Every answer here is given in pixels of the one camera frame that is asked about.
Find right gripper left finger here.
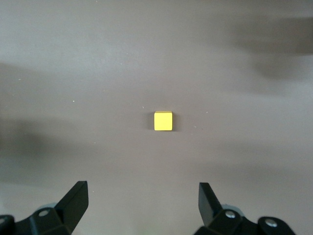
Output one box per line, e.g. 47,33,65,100
0,180,89,235

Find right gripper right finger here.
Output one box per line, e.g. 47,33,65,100
194,182,296,235

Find yellow wooden block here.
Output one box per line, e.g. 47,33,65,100
153,110,174,132

